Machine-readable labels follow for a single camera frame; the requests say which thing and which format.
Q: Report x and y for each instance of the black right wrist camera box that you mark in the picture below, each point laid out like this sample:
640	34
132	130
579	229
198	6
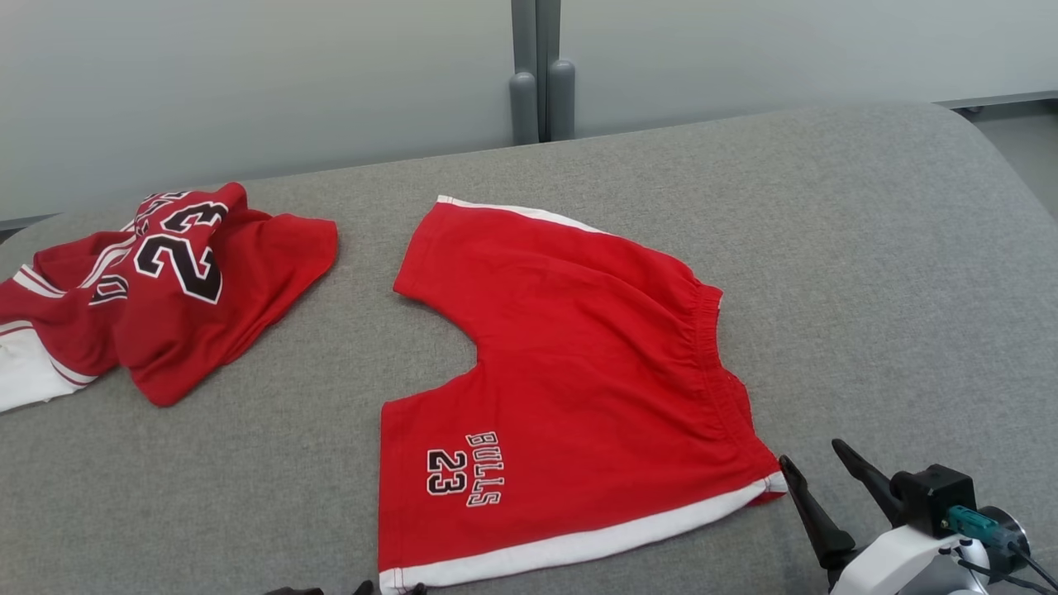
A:
934	496

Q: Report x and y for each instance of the grey partition column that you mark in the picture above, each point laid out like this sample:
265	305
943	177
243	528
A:
533	33

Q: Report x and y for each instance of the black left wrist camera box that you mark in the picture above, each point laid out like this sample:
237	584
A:
293	591

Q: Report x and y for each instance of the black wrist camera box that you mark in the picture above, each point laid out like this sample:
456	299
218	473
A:
934	496
293	591

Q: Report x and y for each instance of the red Bulls basketball shorts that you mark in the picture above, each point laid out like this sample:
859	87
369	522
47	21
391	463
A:
579	372

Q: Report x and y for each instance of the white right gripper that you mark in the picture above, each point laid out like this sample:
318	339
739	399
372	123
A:
901	566

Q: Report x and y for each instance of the grey rounded post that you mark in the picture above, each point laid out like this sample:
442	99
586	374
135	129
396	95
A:
523	111
561	103

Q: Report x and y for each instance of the red number 23 basketball jersey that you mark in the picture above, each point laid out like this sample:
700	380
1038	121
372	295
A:
207	330

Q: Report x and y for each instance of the grey fabric sofa cushion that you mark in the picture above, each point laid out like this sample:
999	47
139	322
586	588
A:
868	248

